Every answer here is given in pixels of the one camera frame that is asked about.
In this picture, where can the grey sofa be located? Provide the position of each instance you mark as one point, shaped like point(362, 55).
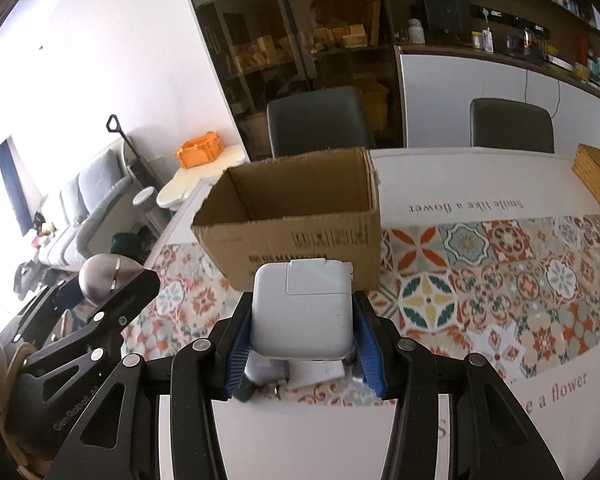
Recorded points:
point(86, 213)

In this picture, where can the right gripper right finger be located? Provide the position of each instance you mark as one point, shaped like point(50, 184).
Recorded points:
point(490, 435)

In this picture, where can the white rectangular power strip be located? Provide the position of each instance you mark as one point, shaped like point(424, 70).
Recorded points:
point(295, 374)

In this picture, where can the white square power adapter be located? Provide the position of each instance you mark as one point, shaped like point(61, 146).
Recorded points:
point(302, 310)

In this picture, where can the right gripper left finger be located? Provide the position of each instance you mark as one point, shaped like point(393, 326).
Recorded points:
point(117, 436)

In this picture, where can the brown cardboard box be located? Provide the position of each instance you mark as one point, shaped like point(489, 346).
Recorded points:
point(315, 205)

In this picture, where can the dark dining chair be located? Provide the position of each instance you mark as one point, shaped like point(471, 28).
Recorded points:
point(318, 120)
point(510, 125)

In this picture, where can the patterned table runner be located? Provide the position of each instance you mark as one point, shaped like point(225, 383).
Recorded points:
point(525, 293)

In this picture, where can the orange plastic crate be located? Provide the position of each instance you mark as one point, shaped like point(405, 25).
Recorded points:
point(200, 150)

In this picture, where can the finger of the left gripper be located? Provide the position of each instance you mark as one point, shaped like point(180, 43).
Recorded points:
point(56, 383)
point(35, 322)

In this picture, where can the right dark dining chair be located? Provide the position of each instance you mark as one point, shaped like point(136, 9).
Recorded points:
point(510, 125)

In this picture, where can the silver oval case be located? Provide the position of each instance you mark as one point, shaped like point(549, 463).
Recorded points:
point(104, 274)

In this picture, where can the cream side table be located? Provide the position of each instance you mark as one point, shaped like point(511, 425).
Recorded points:
point(177, 190)

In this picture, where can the upright vacuum cleaner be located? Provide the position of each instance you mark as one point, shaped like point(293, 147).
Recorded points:
point(135, 163)

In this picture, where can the dark glass display cabinet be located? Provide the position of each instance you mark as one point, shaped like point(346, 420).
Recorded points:
point(264, 50)

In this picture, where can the white cylindrical air purifier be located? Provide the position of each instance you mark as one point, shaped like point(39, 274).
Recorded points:
point(146, 202)

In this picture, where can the left dark dining chair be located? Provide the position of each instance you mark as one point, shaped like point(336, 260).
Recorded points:
point(318, 120)

